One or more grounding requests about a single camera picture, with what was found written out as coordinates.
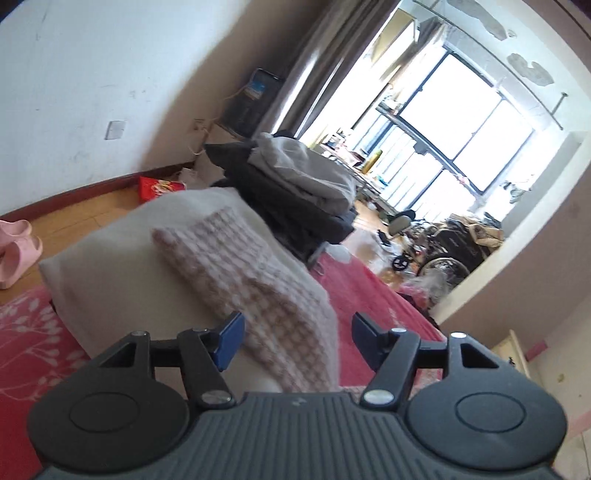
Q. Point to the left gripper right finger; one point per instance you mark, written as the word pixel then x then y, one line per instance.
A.
pixel 453 405

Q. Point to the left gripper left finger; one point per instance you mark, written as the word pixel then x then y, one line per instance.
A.
pixel 132 404

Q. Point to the beige houndstooth knit cardigan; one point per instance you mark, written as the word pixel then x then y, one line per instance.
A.
pixel 291 329

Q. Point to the folded cream white clothes stack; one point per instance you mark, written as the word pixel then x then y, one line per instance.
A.
pixel 115 281

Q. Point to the small black folding chair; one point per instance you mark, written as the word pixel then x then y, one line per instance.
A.
pixel 396 224

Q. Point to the folded dark grey clothes stack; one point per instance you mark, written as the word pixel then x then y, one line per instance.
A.
pixel 297 224

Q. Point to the cream bedside nightstand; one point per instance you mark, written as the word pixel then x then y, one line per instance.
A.
pixel 510 350

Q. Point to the white plastic bag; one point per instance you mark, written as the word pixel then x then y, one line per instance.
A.
pixel 428 289

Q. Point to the black wheelchair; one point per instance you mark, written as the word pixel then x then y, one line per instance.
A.
pixel 457 246

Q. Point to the pink slippers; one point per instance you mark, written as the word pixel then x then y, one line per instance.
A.
pixel 20 250

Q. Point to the red snack bag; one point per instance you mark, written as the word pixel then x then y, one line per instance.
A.
pixel 150 189

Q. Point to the grey window curtain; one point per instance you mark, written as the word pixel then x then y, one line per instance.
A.
pixel 341 35

